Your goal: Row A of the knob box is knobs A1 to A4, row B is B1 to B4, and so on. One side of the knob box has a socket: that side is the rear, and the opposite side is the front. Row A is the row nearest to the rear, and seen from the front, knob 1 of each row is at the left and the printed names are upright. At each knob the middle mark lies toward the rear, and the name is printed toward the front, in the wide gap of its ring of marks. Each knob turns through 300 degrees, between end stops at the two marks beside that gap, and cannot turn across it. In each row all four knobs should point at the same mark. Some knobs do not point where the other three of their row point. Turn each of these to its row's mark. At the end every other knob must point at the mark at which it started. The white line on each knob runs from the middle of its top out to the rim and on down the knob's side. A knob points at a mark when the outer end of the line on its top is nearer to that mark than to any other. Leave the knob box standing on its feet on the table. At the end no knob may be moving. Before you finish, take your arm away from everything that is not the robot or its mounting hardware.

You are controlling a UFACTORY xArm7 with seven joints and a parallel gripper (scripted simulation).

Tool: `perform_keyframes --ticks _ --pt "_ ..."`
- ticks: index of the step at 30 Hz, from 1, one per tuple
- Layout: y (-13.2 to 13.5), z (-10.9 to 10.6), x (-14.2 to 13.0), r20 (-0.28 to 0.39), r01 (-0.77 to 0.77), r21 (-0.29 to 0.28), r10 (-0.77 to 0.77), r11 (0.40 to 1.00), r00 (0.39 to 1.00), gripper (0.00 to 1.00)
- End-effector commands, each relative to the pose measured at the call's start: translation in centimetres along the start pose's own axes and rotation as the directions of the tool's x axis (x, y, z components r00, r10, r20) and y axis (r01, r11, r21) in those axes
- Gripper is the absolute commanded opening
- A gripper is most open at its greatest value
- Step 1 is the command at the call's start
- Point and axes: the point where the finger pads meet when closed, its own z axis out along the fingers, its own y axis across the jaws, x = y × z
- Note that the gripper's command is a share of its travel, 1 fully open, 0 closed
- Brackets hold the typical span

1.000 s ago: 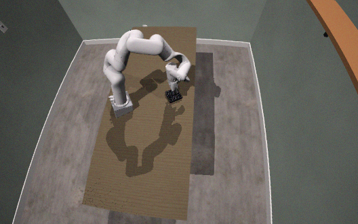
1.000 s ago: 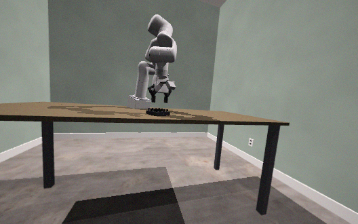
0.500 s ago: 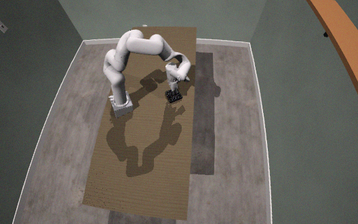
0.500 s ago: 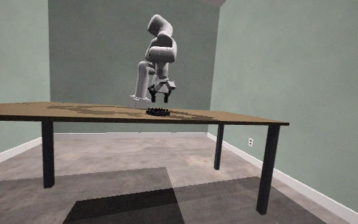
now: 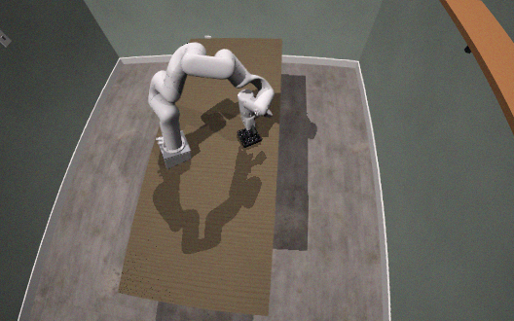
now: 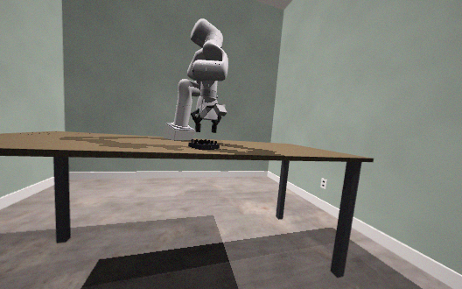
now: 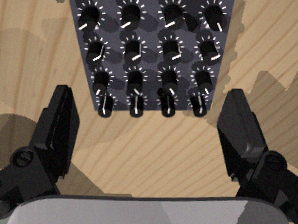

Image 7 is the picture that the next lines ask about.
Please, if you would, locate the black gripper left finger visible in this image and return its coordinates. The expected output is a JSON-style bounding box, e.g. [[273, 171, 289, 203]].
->
[[0, 85, 80, 220]]

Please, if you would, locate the black knob box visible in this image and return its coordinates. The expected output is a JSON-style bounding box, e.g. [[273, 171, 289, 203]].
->
[[69, 0, 234, 118]]

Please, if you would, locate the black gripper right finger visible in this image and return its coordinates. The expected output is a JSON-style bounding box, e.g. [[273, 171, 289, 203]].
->
[[217, 88, 298, 224]]

